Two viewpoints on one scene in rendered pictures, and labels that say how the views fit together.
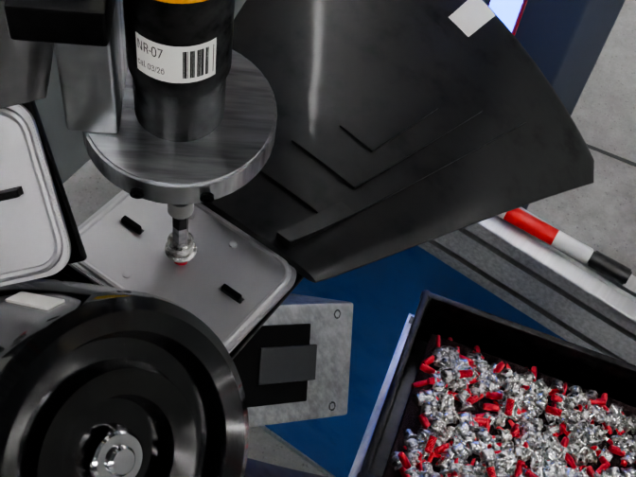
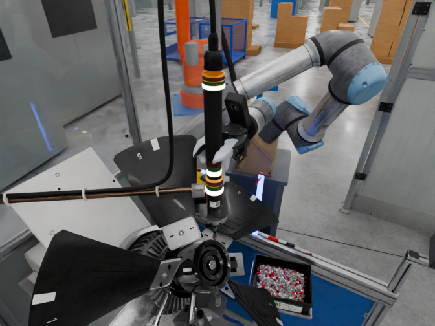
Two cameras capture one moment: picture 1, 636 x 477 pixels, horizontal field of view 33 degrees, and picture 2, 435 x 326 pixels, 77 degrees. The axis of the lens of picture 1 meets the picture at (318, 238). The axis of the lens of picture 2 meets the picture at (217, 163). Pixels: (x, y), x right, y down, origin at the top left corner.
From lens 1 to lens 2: 0.34 m
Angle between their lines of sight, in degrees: 23
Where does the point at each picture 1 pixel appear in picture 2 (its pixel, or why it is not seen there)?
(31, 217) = (195, 231)
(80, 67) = (202, 207)
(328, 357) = (239, 262)
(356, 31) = (235, 202)
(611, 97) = (290, 218)
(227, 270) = (222, 239)
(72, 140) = not seen: hidden behind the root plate
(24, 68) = (193, 209)
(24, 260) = (194, 237)
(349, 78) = (235, 209)
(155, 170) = (213, 220)
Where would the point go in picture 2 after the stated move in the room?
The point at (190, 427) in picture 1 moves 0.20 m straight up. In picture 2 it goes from (222, 260) to (223, 198)
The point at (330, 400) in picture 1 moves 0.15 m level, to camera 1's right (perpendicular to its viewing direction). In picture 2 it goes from (241, 271) to (287, 273)
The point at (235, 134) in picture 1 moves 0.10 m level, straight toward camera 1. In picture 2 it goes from (223, 214) to (227, 246)
